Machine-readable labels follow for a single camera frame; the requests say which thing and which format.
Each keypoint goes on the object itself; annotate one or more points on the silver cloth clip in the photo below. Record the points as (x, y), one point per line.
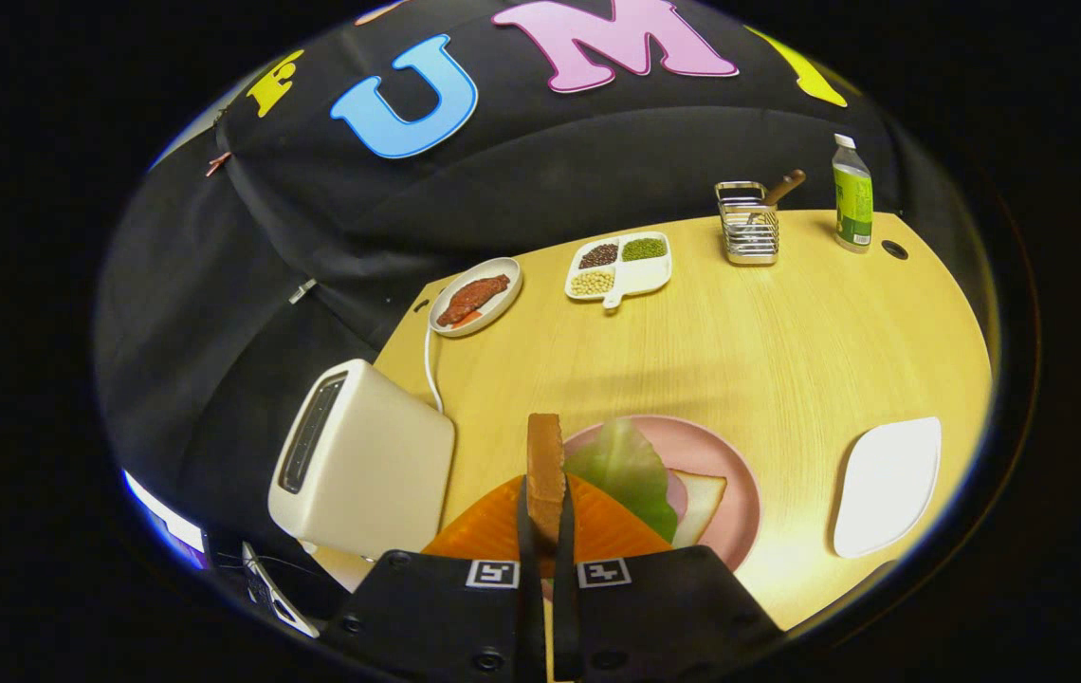
(302, 290)

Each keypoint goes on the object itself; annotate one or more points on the green label plastic bottle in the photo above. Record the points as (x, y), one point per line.
(853, 199)

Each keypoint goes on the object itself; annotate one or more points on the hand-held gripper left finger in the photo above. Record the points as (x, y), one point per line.
(526, 569)

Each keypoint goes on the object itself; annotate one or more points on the pile of yellow soybeans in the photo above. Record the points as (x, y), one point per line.
(593, 283)

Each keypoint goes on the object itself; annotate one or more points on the pink cloth clip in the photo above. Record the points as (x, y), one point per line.
(217, 163)

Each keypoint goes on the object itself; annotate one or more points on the toasted bread slice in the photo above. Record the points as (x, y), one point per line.
(545, 465)

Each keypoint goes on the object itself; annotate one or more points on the red-brown meat slice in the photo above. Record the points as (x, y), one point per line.
(474, 297)

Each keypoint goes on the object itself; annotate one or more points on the white leaf-shaped plate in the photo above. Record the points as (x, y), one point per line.
(887, 484)

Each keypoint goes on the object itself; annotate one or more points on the pink round plate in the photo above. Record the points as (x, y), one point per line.
(721, 455)

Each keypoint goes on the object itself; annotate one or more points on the round beige plate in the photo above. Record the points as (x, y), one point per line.
(507, 270)

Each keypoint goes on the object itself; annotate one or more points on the white toaster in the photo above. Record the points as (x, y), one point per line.
(379, 465)

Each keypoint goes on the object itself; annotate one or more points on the black backdrop cloth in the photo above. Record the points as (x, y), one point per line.
(597, 161)

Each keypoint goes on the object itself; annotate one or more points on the pile of green beans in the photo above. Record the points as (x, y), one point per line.
(644, 249)

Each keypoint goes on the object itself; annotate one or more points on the white divided dish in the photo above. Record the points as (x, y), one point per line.
(645, 275)

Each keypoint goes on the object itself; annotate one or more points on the pile of dark beans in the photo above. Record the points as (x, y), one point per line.
(598, 255)

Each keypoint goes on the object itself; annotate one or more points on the green lettuce leaf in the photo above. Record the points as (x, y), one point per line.
(626, 470)

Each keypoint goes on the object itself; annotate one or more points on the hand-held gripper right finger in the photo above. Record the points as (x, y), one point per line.
(567, 588)

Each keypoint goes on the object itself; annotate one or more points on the white bread slice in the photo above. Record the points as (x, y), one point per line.
(704, 503)

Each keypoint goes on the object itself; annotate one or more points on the orange carrot piece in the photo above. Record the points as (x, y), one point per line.
(465, 319)

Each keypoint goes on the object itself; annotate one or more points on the bright lit screen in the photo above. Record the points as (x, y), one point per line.
(166, 520)

